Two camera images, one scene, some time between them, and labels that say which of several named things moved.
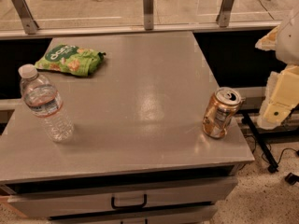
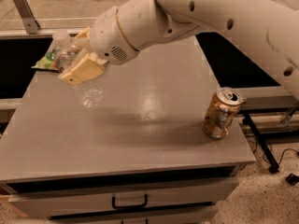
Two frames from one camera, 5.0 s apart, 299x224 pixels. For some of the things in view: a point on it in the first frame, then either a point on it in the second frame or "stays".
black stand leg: [273, 166] stays
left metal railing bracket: [29, 22] stays
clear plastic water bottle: [45, 103] → [64, 48]
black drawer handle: [129, 207] stays
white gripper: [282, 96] → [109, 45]
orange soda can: [220, 110] stays
